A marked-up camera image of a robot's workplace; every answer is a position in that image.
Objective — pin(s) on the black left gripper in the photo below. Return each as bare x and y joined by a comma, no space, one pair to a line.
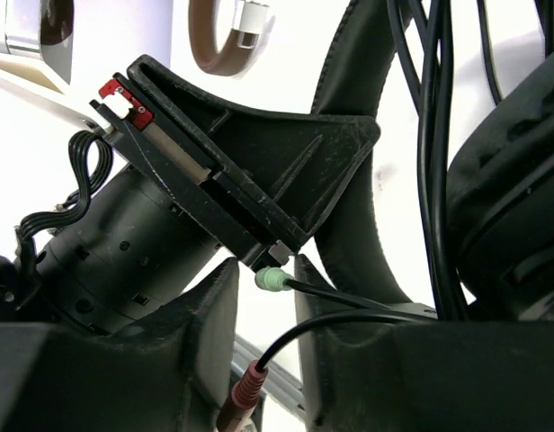
260,183

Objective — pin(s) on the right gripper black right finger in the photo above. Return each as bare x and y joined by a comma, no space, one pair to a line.
483,376

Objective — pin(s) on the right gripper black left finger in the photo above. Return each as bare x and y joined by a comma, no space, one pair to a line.
167,372

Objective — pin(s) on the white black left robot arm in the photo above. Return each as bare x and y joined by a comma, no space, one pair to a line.
118,249

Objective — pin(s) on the brown silver headphones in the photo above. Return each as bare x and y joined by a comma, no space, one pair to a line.
57,45

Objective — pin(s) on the aluminium table edge rail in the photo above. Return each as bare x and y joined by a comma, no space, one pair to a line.
280,385

